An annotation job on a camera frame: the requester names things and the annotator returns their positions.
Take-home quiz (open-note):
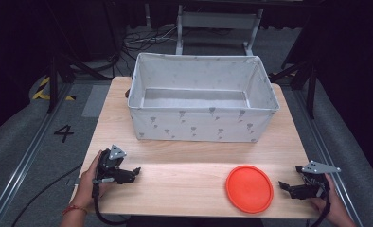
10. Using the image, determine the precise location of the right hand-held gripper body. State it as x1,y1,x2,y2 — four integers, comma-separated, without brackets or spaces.
300,160,342,201

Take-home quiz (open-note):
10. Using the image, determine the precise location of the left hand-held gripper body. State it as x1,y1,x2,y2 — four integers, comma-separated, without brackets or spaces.
93,144,128,185

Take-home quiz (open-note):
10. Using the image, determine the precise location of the orange round plastic disc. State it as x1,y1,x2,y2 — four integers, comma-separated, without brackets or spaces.
224,165,275,215

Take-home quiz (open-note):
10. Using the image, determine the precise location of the white fabric storage box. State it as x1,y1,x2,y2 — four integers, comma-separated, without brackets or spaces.
127,52,281,144

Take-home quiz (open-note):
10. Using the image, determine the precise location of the person's right hand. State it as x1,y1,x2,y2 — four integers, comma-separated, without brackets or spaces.
311,174,355,223

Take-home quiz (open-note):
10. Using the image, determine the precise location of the person's left hand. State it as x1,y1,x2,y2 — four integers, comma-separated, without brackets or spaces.
75,150,111,211

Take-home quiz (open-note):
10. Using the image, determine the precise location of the black tripod stand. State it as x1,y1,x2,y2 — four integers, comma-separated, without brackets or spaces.
269,59,319,120
46,52,114,114

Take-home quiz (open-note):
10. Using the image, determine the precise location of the grey metal stand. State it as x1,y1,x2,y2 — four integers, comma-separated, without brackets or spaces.
174,4,265,57

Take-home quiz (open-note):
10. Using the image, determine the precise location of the metal floor rail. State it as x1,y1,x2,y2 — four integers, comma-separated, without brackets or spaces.
292,88,364,227
0,82,73,227

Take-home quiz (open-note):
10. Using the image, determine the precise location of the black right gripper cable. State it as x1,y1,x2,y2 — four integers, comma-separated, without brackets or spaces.
310,188,331,227

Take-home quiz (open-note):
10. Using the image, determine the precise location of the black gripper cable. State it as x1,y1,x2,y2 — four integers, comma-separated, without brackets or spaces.
310,188,331,227
92,183,133,227

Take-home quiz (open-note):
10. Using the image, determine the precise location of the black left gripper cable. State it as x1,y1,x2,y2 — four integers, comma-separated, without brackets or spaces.
92,183,133,227

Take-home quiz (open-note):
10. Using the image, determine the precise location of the red string bracelet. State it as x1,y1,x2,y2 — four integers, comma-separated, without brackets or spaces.
62,204,89,217

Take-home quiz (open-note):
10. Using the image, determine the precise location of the black floor cable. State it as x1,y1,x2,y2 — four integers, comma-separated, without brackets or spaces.
10,163,84,227

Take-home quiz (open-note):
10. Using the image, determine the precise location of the tangle of floor cables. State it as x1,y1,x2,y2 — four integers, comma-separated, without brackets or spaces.
120,25,179,65

